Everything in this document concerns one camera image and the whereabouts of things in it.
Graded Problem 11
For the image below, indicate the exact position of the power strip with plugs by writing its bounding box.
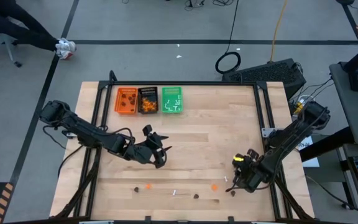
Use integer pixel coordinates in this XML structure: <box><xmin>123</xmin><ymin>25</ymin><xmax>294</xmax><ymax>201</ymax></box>
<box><xmin>293</xmin><ymin>94</ymin><xmax>315</xmax><ymax>114</ymax></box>

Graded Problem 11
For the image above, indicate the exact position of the yellow hanging cable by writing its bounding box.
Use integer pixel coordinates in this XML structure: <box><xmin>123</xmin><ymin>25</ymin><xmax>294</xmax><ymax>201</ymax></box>
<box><xmin>268</xmin><ymin>0</ymin><xmax>290</xmax><ymax>63</ymax></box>

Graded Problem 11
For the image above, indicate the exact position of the black left camera cable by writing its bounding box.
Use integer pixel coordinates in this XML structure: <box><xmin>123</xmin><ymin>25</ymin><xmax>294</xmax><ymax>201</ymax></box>
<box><xmin>104</xmin><ymin>126</ymin><xmax>136</xmax><ymax>150</ymax></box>

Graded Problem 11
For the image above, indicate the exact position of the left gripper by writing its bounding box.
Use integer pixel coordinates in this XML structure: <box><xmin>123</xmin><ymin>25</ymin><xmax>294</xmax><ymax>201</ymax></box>
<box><xmin>142</xmin><ymin>124</ymin><xmax>173</xmax><ymax>169</ymax></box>

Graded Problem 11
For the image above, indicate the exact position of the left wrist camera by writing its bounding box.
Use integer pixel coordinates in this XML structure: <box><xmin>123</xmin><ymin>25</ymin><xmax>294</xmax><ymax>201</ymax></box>
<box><xmin>129</xmin><ymin>146</ymin><xmax>154</xmax><ymax>165</ymax></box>

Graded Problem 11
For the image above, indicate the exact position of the green plastic basket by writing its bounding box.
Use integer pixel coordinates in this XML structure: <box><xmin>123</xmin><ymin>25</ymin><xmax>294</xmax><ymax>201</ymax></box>
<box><xmin>161</xmin><ymin>86</ymin><xmax>184</xmax><ymax>114</ymax></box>

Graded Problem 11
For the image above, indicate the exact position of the white shoe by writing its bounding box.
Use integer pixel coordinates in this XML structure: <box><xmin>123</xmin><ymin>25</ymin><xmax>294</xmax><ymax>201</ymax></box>
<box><xmin>55</xmin><ymin>37</ymin><xmax>76</xmax><ymax>50</ymax></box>
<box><xmin>57</xmin><ymin>49</ymin><xmax>75</xmax><ymax>60</ymax></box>

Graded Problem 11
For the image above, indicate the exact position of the black plastic basket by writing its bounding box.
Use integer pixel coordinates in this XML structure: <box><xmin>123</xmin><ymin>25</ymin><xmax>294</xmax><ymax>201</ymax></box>
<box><xmin>137</xmin><ymin>86</ymin><xmax>159</xmax><ymax>114</ymax></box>

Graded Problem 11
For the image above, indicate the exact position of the white paper sheet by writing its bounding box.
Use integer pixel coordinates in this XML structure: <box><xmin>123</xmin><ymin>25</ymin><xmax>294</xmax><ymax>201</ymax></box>
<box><xmin>296</xmin><ymin>133</ymin><xmax>320</xmax><ymax>168</ymax></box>

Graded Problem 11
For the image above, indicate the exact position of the grey desk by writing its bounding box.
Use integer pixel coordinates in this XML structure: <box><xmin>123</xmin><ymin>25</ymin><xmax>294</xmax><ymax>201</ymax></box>
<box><xmin>329</xmin><ymin>62</ymin><xmax>358</xmax><ymax>147</ymax></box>

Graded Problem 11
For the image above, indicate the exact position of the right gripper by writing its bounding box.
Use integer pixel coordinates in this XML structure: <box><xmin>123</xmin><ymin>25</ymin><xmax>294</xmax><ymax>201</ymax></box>
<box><xmin>225</xmin><ymin>149</ymin><xmax>272</xmax><ymax>193</ymax></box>

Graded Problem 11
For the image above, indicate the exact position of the black hanging cable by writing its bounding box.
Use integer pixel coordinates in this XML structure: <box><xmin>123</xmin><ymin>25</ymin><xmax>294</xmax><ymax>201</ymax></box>
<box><xmin>214</xmin><ymin>0</ymin><xmax>242</xmax><ymax>75</ymax></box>

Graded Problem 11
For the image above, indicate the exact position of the black computer tower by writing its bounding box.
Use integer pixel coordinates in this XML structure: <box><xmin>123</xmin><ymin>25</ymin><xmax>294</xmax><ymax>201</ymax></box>
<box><xmin>222</xmin><ymin>58</ymin><xmax>307</xmax><ymax>100</ymax></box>

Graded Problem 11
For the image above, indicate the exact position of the orange plastic basket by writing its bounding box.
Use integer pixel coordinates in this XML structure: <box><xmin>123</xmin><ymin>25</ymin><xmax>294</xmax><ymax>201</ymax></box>
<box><xmin>114</xmin><ymin>86</ymin><xmax>139</xmax><ymax>115</ymax></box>

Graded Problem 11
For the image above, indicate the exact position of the person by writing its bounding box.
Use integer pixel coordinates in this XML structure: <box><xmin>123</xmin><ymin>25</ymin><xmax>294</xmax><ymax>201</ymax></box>
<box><xmin>0</xmin><ymin>0</ymin><xmax>76</xmax><ymax>60</ymax></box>

